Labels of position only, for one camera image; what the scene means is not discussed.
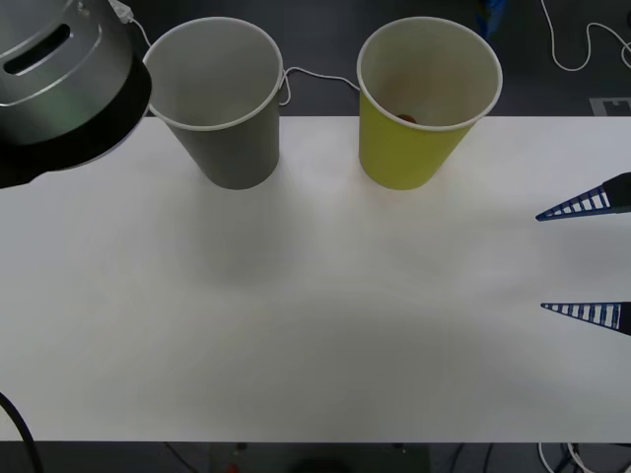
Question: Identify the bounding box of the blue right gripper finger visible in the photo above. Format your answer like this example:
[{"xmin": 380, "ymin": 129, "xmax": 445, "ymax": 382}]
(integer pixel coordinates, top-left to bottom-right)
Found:
[
  {"xmin": 540, "ymin": 302, "xmax": 631, "ymax": 337},
  {"xmin": 535, "ymin": 171, "xmax": 631, "ymax": 222}
]

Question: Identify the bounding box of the yellow-green plastic waste bin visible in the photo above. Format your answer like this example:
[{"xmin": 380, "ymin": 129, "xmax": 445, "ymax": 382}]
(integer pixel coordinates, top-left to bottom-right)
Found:
[{"xmin": 356, "ymin": 17, "xmax": 504, "ymax": 192}]

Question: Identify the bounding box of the grey plastic waste bin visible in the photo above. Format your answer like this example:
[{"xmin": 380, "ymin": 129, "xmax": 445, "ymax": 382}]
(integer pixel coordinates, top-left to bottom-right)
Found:
[{"xmin": 141, "ymin": 17, "xmax": 285, "ymax": 191}]

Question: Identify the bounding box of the white power strip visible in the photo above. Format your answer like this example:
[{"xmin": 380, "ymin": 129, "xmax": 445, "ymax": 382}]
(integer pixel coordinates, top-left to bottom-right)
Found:
[{"xmin": 108, "ymin": 0, "xmax": 134, "ymax": 25}]

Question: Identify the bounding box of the white wavy cable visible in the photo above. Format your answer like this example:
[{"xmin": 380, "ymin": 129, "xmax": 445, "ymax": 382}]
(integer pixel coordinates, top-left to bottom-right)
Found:
[{"xmin": 538, "ymin": 0, "xmax": 631, "ymax": 74}]

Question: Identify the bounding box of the white cable bundle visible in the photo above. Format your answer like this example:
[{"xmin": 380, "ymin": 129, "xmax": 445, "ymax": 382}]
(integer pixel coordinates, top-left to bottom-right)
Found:
[{"xmin": 535, "ymin": 441, "xmax": 593, "ymax": 473}]

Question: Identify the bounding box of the white power strip cable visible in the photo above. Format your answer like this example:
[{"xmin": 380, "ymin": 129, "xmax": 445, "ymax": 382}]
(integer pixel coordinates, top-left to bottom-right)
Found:
[{"xmin": 128, "ymin": 17, "xmax": 362, "ymax": 107}]

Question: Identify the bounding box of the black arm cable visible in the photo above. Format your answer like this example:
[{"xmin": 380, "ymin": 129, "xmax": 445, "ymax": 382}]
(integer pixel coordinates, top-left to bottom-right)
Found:
[{"xmin": 0, "ymin": 391, "xmax": 44, "ymax": 473}]

